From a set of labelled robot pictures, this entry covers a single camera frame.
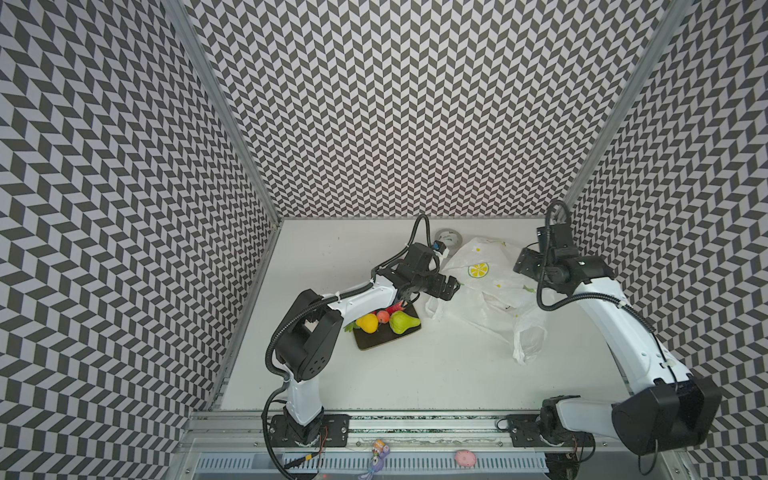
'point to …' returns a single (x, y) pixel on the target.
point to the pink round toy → (465, 458)
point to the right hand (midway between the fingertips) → (532, 273)
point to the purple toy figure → (379, 451)
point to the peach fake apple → (383, 316)
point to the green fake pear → (400, 321)
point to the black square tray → (383, 334)
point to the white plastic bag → (496, 294)
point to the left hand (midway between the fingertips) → (447, 280)
